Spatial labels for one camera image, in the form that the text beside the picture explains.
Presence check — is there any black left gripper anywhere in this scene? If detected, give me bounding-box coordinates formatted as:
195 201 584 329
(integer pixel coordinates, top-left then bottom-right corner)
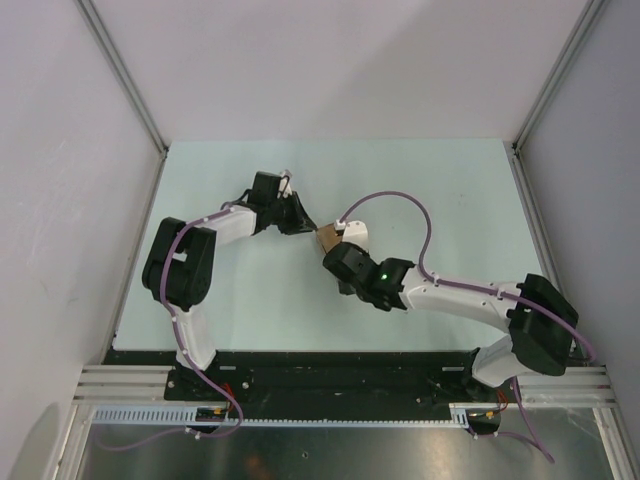
267 191 315 236

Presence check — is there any brown cardboard express box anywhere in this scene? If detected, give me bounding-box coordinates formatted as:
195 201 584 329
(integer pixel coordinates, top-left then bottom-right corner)
316 223 341 254

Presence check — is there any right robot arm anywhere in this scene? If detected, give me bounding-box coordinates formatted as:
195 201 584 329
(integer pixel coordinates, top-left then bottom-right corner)
323 242 578 401

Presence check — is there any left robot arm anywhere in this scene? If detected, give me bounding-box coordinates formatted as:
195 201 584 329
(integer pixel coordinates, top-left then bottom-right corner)
142 170 317 400

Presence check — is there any aluminium crossbar profile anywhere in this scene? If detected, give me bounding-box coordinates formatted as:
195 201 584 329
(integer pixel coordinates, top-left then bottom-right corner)
72 365 617 408

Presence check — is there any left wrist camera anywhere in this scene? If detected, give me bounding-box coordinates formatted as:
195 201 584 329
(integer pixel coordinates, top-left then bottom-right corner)
277 170 294 198

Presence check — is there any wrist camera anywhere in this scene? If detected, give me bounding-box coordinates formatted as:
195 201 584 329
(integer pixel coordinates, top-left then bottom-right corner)
334 220 369 251
277 170 294 198

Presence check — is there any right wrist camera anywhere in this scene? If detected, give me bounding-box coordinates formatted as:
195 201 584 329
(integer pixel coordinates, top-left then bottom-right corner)
334 220 369 251

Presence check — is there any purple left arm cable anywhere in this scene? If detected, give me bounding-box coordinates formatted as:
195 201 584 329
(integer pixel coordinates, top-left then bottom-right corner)
94 199 251 454

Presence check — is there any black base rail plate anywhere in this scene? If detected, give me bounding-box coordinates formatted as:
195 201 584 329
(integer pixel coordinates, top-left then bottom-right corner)
104 349 514 422

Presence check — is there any right aluminium frame post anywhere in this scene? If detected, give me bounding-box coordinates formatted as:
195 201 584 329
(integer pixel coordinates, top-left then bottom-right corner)
512 0 609 151

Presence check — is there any aluminium frame post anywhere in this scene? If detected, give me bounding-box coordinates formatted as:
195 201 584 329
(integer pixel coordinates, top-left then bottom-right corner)
512 0 609 151
73 0 169 154

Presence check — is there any grey slotted cable duct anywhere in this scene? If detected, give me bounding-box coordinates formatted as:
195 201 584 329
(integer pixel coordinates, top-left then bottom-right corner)
91 403 474 430

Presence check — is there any left aluminium frame post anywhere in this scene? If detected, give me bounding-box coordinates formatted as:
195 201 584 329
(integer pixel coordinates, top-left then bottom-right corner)
73 0 169 154

